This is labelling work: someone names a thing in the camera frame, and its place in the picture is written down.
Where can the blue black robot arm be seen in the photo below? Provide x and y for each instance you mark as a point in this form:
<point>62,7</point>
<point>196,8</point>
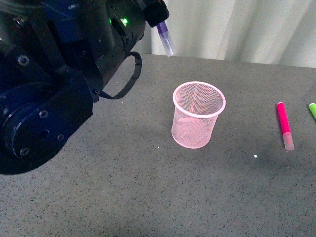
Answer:
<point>56,57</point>

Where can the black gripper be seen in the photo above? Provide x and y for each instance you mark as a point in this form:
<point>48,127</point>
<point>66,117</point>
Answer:
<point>117,26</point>

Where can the purple highlighter pen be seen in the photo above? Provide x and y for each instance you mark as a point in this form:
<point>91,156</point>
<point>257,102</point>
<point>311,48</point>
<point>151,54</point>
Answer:
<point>166,39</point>

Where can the pink highlighter pen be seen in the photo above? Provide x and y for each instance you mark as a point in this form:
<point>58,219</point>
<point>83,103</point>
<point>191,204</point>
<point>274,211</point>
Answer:
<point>285,127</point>

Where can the pink mesh pen cup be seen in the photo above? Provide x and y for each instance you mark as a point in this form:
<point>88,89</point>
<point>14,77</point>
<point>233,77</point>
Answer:
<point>197,107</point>

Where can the green highlighter pen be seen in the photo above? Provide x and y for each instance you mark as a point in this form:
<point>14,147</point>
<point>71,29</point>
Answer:
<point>312,108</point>

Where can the white pleated curtain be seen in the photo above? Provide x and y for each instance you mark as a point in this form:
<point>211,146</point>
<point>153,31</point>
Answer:
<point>257,31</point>

